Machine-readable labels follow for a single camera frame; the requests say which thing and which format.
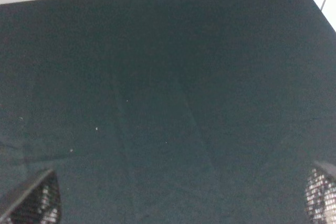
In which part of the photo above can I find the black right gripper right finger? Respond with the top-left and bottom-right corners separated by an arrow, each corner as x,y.
305,161 -> 335,224

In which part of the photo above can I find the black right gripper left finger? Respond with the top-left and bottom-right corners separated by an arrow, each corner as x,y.
1,169 -> 62,223

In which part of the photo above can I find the black table cloth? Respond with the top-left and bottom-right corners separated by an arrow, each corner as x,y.
1,0 -> 335,223

